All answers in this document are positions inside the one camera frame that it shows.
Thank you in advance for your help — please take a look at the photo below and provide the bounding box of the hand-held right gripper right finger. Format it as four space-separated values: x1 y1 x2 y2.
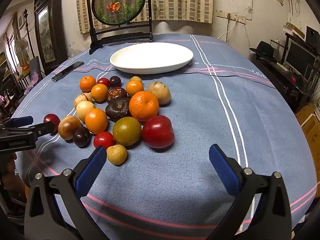
209 144 293 240

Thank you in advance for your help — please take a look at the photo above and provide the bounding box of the dark wood framed painting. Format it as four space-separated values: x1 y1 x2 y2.
34 0 68 69

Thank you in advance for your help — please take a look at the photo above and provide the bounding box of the white electric fan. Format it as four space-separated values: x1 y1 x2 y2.
14 37 29 65

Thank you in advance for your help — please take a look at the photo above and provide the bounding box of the black desk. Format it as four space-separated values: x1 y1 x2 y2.
250 52 320 113

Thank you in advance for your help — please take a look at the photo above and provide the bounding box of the white power cable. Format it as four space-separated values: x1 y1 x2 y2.
217 17 238 40

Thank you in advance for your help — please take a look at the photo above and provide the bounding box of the white oval plate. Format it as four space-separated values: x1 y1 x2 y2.
110 42 194 75

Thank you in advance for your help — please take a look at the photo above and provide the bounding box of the blue striped tablecloth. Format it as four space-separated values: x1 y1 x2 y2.
11 33 318 240

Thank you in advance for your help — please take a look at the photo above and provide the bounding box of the green orange tangerine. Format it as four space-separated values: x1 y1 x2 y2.
112 117 142 146

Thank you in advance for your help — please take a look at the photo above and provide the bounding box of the black computer monitor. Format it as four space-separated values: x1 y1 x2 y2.
285 41 319 74

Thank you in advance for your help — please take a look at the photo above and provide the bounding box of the large beige sapodilla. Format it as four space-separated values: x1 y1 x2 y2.
147 81 172 105

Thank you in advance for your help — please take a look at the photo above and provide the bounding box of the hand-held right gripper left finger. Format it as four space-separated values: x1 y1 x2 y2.
24 145 108 240

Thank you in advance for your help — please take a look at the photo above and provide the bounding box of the pale cream longan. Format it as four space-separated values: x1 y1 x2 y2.
76 101 96 122

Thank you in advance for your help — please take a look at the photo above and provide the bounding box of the black hat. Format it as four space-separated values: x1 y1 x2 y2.
250 41 277 58

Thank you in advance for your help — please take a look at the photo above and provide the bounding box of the white wall socket strip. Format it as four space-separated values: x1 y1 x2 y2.
226 12 247 24

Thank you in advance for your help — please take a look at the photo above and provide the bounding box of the round fish picture black stand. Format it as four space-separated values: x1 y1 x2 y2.
86 0 153 55

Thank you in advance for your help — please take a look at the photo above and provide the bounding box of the small red tomato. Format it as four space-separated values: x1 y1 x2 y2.
43 113 61 133
96 77 110 88
93 131 115 149

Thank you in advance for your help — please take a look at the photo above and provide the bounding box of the beige checked curtain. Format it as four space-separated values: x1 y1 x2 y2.
76 0 214 34

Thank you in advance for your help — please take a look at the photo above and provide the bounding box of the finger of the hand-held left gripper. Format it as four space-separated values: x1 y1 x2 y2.
7 121 55 137
0 116 34 129

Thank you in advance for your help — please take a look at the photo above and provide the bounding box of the black phone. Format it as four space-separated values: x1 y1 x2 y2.
51 61 85 82

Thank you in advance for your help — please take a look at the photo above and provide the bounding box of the dark purple plum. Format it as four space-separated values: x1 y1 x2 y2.
109 76 122 88
73 126 91 147

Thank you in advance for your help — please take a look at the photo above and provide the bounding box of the reddish brown mangosteen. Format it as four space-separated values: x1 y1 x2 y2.
107 87 127 103

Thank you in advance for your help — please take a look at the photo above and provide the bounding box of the beige striped longan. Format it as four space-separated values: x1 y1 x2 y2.
74 93 93 109

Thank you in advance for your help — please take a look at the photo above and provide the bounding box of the tan brown longan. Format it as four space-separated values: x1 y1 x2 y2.
58 115 82 140

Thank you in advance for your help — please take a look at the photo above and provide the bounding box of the large orange mandarin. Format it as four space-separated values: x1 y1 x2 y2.
129 91 160 122

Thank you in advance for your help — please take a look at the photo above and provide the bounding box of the large red apple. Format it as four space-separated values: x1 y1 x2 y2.
141 115 175 149

